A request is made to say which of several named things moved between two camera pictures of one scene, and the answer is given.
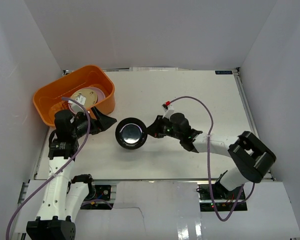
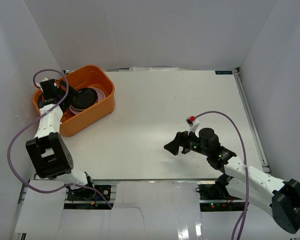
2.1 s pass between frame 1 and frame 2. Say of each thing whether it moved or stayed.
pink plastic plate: stayed
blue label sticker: stayed
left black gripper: moved
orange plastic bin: stayed
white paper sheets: stayed
